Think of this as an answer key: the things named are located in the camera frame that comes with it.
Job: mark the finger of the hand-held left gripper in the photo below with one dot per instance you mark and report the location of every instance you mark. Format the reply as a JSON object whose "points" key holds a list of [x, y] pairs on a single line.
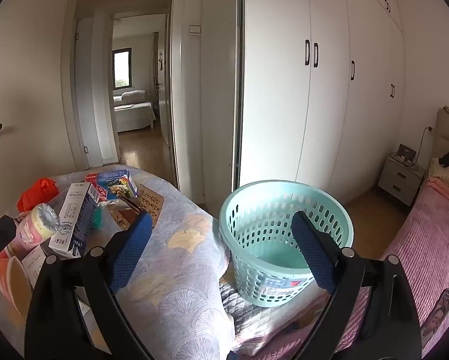
{"points": [[1, 234]]}

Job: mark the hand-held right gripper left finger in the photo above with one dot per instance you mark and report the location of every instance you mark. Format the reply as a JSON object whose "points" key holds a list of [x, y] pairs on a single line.
{"points": [[128, 255]]}

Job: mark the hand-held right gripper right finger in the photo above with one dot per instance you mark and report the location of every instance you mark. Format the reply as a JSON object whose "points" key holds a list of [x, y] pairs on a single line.
{"points": [[316, 258]]}

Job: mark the red plastic bag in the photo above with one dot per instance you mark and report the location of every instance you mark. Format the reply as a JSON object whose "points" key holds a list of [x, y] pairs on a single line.
{"points": [[37, 195]]}

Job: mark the teal plastic basket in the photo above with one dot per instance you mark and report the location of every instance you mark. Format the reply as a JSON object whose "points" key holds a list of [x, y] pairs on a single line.
{"points": [[247, 210]]}

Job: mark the pink cup with foil lid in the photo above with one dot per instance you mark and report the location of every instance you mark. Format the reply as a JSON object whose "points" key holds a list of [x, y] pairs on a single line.
{"points": [[29, 228]]}

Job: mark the brown paper piece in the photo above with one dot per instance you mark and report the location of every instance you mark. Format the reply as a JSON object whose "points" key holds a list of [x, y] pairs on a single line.
{"points": [[121, 219]]}

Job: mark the orange paper cup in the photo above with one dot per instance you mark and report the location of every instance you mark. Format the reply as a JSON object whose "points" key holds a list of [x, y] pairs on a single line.
{"points": [[3, 277]]}

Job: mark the small white box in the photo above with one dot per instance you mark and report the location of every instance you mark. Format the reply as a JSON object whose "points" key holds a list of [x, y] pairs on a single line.
{"points": [[33, 266]]}

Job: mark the green crumpled wrapper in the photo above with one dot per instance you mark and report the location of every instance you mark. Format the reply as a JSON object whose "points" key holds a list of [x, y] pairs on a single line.
{"points": [[98, 219]]}

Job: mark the brown wooden chopstick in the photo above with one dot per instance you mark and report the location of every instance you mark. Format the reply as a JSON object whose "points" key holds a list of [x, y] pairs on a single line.
{"points": [[127, 204], [132, 202]]}

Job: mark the brown paper sheet with writing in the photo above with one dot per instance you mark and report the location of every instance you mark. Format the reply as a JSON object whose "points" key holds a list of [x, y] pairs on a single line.
{"points": [[153, 202]]}

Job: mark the white and blue carton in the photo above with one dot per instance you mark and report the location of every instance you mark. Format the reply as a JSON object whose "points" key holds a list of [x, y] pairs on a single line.
{"points": [[72, 217]]}

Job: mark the blue printed box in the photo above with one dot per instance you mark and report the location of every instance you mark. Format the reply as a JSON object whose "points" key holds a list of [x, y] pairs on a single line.
{"points": [[115, 184]]}

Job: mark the white nightstand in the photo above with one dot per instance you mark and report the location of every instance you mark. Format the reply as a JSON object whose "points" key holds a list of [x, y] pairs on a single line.
{"points": [[396, 180]]}

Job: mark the smartphone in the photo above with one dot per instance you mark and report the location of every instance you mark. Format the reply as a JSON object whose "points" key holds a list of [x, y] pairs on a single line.
{"points": [[440, 311]]}

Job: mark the white bed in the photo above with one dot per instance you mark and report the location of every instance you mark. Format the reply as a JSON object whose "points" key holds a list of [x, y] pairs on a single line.
{"points": [[134, 116]]}

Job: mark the small bedside clock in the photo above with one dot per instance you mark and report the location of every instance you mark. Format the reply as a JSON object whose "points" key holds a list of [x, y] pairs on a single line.
{"points": [[407, 152]]}

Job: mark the pink folded towel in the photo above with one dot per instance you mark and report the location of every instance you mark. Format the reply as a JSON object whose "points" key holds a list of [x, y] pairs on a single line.
{"points": [[445, 191]]}

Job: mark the pale yellow folded cloth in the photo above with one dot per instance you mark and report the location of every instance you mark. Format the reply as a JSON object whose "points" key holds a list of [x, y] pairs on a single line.
{"points": [[443, 172]]}

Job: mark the white wardrobe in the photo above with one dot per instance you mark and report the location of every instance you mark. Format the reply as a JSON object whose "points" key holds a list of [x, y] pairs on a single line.
{"points": [[277, 101]]}

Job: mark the dark framed window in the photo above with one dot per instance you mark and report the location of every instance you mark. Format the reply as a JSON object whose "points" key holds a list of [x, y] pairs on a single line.
{"points": [[121, 69]]}

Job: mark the beige curtain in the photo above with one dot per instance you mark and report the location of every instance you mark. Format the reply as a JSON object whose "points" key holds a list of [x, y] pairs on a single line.
{"points": [[155, 63]]}

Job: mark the hanging wall ornament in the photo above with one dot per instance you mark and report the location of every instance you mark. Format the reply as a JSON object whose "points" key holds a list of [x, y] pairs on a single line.
{"points": [[160, 62]]}

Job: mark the white wall switch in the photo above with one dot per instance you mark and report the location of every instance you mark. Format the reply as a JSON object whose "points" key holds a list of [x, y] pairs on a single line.
{"points": [[195, 29]]}

